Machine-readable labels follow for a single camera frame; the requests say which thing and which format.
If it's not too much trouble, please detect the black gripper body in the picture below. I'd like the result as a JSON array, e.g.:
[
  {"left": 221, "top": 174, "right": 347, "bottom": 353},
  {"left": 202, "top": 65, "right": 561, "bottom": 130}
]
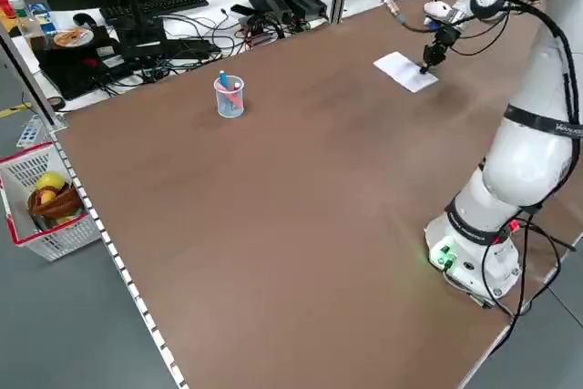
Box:
[{"left": 430, "top": 26, "right": 460, "bottom": 50}]

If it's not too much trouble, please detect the white A4 paper sheet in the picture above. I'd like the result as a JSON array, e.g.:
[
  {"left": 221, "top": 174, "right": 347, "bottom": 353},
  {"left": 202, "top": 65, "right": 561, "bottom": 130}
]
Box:
[{"left": 373, "top": 51, "right": 440, "bottom": 94}]

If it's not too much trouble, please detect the black power supply unit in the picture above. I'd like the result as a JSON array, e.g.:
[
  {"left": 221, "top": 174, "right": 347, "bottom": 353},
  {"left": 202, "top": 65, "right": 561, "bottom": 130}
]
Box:
[
  {"left": 247, "top": 0, "right": 295, "bottom": 25},
  {"left": 276, "top": 0, "right": 330, "bottom": 21}
]

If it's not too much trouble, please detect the orange marker pen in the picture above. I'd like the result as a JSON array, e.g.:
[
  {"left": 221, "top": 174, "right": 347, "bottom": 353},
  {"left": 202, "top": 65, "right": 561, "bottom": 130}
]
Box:
[{"left": 224, "top": 87, "right": 245, "bottom": 110}]

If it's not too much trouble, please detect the clear plastic pen cup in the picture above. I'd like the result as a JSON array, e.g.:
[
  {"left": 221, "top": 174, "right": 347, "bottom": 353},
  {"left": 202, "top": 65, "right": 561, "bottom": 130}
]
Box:
[{"left": 213, "top": 75, "right": 248, "bottom": 119}]

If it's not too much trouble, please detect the black keyboard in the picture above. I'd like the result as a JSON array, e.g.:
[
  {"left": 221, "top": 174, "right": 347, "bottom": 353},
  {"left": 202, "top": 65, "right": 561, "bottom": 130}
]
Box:
[{"left": 98, "top": 0, "right": 210, "bottom": 22}]

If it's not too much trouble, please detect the black flat case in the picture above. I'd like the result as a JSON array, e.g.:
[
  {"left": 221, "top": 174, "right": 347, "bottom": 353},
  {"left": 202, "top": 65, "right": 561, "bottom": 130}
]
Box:
[{"left": 33, "top": 24, "right": 140, "bottom": 102}]

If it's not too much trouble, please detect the orange and white disc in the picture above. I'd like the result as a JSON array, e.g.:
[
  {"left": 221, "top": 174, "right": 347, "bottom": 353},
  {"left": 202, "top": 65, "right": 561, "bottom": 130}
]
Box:
[{"left": 51, "top": 28, "right": 92, "bottom": 48}]

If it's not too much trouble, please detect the yellow fruit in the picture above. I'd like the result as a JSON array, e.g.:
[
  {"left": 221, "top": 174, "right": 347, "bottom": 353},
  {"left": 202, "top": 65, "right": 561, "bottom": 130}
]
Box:
[{"left": 36, "top": 171, "right": 66, "bottom": 192}]

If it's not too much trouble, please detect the brown woven bowl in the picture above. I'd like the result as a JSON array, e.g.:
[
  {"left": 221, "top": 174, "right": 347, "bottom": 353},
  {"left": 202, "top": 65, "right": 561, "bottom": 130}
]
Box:
[{"left": 26, "top": 181, "right": 86, "bottom": 220}]

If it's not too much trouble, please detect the white basket with red rim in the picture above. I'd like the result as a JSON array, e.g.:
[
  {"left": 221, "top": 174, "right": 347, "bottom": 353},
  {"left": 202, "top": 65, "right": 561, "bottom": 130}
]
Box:
[{"left": 0, "top": 141, "right": 103, "bottom": 263}]

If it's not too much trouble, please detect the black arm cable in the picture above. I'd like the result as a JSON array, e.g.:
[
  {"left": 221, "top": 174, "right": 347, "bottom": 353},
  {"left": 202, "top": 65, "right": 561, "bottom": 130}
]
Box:
[{"left": 471, "top": 0, "right": 576, "bottom": 320}]

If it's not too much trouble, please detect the white notched edge rail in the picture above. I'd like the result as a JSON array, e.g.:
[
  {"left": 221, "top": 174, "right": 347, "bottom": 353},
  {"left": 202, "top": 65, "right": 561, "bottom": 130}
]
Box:
[{"left": 53, "top": 128, "right": 189, "bottom": 389}]

